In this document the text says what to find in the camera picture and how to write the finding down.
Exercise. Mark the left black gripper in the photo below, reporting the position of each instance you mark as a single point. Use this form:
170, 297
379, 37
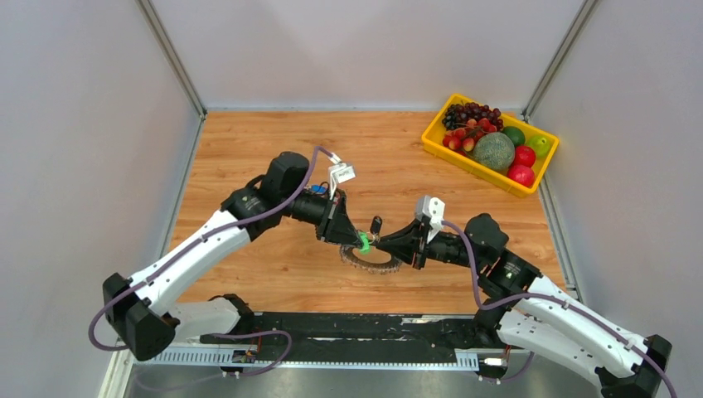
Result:
335, 225

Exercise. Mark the dark green lime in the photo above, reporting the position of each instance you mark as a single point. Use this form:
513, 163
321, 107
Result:
515, 134

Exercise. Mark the red apple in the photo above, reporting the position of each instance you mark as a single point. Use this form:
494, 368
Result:
525, 156
521, 174

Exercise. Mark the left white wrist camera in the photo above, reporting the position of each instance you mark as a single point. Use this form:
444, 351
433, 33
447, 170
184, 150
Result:
338, 173

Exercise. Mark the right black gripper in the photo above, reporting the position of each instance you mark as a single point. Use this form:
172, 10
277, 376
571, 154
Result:
404, 243

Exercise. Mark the red cherry bunch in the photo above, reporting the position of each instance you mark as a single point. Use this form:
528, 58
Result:
462, 137

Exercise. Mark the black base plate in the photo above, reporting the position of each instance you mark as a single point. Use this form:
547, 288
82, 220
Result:
364, 337

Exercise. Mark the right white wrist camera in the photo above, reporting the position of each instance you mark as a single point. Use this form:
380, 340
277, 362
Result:
430, 212

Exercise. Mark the green tag key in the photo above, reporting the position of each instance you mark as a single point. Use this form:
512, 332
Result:
365, 245

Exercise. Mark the black key fob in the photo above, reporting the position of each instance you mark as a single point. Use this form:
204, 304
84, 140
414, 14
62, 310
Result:
376, 225

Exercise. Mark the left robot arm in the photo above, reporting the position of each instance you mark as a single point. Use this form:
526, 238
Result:
143, 308

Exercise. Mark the dark grape bunch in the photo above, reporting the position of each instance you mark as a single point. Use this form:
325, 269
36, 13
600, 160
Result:
468, 114

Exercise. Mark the light green apple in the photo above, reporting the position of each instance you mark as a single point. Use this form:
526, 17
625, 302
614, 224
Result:
541, 145

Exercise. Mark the green netted melon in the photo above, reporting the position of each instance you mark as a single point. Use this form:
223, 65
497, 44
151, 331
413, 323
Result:
495, 151

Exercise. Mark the red apple upper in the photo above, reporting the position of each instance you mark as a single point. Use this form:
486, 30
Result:
525, 156

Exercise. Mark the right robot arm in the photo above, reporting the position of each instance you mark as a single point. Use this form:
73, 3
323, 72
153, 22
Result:
524, 308

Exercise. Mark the red apple lower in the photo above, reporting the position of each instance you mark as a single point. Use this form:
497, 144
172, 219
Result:
521, 174

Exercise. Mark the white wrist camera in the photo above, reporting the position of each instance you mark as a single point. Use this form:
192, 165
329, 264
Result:
430, 212
338, 173

